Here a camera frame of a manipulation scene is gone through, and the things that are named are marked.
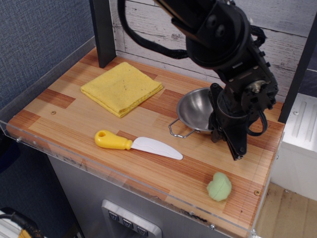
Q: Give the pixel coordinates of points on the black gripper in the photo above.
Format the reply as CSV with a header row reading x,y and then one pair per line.
x,y
227,122

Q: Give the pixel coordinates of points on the silver metal bowl with handles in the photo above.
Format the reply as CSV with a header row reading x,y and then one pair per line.
x,y
194,110

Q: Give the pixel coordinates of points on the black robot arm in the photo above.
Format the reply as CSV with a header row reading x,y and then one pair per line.
x,y
220,37

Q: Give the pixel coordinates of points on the green plush toy vegetable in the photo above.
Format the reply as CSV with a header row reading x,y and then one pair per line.
x,y
220,187

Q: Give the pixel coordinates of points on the white toy sink unit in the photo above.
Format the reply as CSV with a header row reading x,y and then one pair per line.
x,y
295,167

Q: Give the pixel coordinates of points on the folded yellow cloth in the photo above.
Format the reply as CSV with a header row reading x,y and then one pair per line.
x,y
121,89

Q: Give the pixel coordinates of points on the ice dispenser button panel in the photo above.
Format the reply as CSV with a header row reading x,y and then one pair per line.
x,y
143,227

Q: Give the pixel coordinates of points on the silver toy fridge cabinet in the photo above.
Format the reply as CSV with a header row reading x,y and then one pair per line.
x,y
142,191

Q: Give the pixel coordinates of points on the yellow object bottom left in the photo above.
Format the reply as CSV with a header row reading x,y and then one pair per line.
x,y
30,233

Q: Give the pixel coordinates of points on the yellow-handled white toy knife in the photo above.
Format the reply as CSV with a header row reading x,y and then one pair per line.
x,y
108,140

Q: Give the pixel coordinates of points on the black vertical post left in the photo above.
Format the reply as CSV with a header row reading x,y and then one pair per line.
x,y
103,31

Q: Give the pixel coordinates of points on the clear acrylic guard rail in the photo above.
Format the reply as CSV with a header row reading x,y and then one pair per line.
x,y
55,117

